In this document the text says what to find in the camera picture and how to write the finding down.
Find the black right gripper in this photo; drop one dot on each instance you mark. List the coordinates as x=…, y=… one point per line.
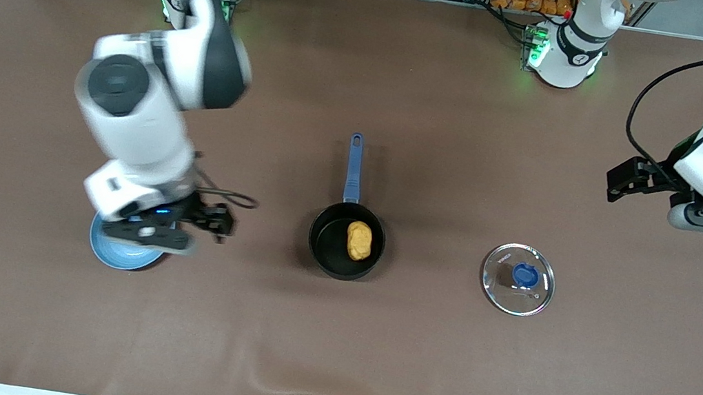
x=196, y=214

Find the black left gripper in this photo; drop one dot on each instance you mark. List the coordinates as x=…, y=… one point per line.
x=659, y=178

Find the yellow potato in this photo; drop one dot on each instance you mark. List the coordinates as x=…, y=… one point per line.
x=359, y=240

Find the glass lid with blue knob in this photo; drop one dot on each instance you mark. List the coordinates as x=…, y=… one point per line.
x=524, y=275

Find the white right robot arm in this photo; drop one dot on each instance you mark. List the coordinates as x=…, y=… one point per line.
x=139, y=124

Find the blue plate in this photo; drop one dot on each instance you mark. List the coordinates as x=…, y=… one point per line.
x=123, y=257

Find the brown table cloth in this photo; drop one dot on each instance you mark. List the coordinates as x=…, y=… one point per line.
x=509, y=353

